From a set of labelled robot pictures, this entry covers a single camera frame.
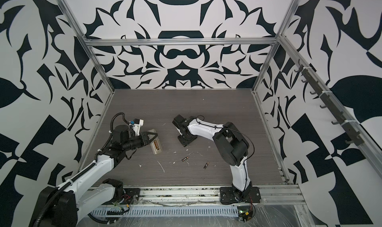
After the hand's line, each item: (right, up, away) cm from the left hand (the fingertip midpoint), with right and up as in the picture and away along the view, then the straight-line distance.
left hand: (157, 132), depth 81 cm
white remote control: (0, -6, -2) cm, 6 cm away
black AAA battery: (+15, -16, +6) cm, 22 cm away
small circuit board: (+43, -36, -10) cm, 57 cm away
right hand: (+15, -7, +11) cm, 20 cm away
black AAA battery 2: (+26, -19, +2) cm, 32 cm away
